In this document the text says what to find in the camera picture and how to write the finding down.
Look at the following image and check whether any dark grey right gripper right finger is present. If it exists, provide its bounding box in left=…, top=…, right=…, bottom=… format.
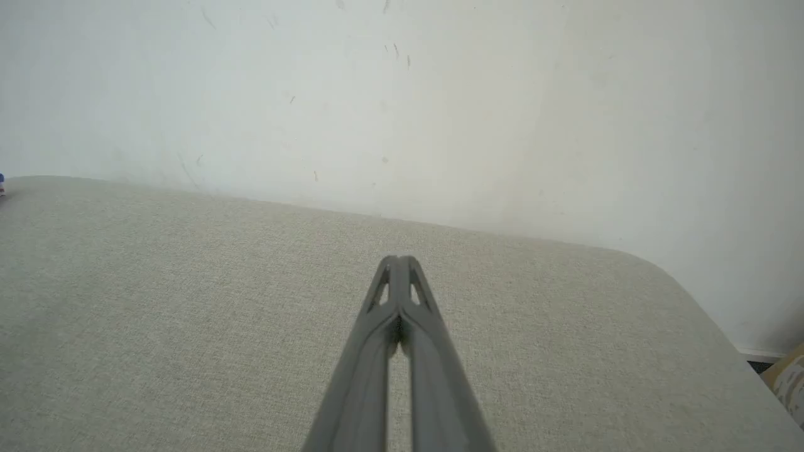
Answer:
left=398, top=256, right=498, bottom=452

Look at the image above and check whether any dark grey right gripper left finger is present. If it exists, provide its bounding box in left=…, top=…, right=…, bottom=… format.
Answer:
left=301, top=256, right=399, bottom=452

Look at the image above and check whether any grey fabric sofa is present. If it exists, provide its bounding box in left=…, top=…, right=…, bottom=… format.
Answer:
left=0, top=176, right=804, bottom=452

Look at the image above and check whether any cardboard box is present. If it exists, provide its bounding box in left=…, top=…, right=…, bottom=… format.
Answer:
left=761, top=342, right=804, bottom=429

